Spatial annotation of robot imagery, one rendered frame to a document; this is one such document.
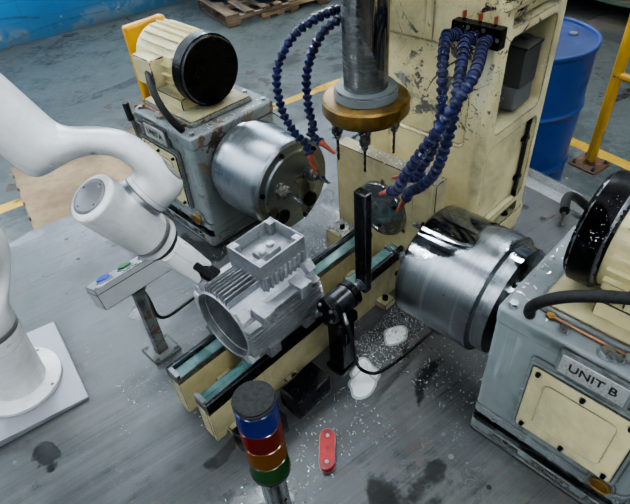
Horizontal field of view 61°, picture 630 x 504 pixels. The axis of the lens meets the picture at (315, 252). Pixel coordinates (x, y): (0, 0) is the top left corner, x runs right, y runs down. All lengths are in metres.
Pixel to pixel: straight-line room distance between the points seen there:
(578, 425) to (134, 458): 0.85
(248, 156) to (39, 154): 0.61
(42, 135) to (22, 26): 5.64
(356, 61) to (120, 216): 0.51
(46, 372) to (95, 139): 0.72
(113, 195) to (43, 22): 5.71
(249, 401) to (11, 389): 0.75
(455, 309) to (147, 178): 0.58
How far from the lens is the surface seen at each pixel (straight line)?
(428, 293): 1.04
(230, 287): 1.04
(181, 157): 1.52
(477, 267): 1.01
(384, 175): 1.29
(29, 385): 1.39
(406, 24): 1.26
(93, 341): 1.48
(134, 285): 1.19
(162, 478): 1.20
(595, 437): 1.01
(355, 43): 1.05
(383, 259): 1.33
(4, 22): 6.46
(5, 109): 0.87
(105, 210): 0.85
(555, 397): 0.98
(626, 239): 0.85
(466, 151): 1.27
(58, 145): 0.86
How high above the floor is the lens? 1.82
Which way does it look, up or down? 41 degrees down
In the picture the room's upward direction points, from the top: 5 degrees counter-clockwise
